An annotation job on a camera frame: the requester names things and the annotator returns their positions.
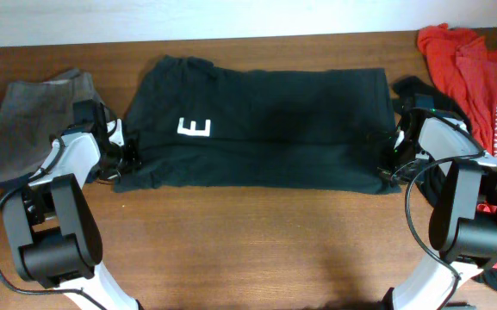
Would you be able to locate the black garment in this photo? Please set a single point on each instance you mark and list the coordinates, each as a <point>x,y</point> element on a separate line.
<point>440,134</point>

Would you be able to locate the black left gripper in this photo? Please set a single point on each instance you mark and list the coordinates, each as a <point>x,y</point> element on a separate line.
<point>133,159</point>

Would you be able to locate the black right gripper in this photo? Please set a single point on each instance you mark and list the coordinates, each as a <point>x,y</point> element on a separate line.
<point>386,161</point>

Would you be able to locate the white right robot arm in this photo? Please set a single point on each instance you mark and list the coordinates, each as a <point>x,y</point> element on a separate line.
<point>463,225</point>

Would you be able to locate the dark green t-shirt white letters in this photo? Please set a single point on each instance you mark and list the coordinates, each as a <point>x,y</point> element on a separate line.
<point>197,124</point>

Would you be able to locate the grey folded trousers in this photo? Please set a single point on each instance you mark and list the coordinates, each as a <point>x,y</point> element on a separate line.
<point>30,113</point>

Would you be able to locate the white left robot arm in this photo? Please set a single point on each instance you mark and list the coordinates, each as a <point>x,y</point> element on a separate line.
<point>52,234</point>

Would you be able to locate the red t-shirt white letters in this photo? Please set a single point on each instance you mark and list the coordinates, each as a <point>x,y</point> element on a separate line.
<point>462,67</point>

